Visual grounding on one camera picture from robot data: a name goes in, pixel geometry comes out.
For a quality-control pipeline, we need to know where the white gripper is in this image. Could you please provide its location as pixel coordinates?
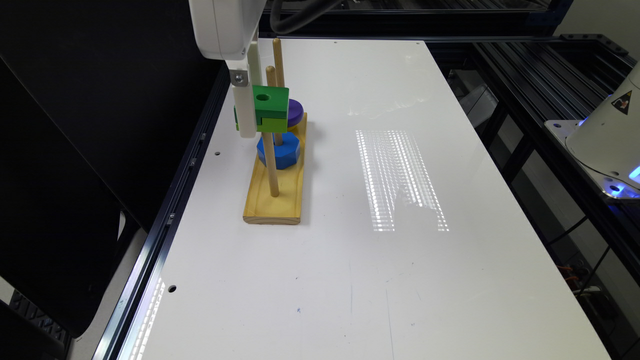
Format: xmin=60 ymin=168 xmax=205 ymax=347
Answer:
xmin=189 ymin=0 xmax=266 ymax=138

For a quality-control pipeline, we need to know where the black cable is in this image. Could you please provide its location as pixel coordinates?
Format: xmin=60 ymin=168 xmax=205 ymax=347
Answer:
xmin=269 ymin=0 xmax=344 ymax=36

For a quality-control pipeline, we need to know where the wooden peg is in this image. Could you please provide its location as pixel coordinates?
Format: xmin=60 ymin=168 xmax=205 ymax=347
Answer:
xmin=272 ymin=38 xmax=285 ymax=87
xmin=266 ymin=65 xmax=283 ymax=146
xmin=262 ymin=132 xmax=279 ymax=197

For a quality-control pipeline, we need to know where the middle wooden peg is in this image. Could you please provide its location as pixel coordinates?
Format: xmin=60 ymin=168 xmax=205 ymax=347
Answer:
xmin=266 ymin=65 xmax=283 ymax=146

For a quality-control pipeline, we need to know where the black monitor panel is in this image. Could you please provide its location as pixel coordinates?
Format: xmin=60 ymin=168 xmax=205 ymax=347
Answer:
xmin=1 ymin=0 xmax=220 ymax=337

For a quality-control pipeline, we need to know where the green wooden block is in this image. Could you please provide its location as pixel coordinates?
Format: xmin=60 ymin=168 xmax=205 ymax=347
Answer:
xmin=253 ymin=85 xmax=289 ymax=133

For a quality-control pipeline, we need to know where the wooden peg board base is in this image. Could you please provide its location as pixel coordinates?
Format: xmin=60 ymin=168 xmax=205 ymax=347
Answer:
xmin=242 ymin=112 xmax=309 ymax=226

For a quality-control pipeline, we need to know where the blue octagon block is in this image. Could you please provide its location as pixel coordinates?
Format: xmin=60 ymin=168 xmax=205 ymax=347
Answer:
xmin=274 ymin=132 xmax=301 ymax=170

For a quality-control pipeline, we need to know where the front wooden peg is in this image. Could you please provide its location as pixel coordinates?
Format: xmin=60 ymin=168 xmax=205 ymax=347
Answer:
xmin=262 ymin=132 xmax=279 ymax=197

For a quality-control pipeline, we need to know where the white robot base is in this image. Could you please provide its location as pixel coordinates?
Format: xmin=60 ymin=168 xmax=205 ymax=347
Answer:
xmin=544 ymin=67 xmax=639 ymax=201

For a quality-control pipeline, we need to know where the back wooden peg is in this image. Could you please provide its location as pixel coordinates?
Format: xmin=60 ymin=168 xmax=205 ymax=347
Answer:
xmin=272 ymin=38 xmax=285 ymax=87

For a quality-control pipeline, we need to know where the purple round block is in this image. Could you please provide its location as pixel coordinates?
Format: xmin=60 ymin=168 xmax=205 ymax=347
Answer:
xmin=287 ymin=99 xmax=304 ymax=128

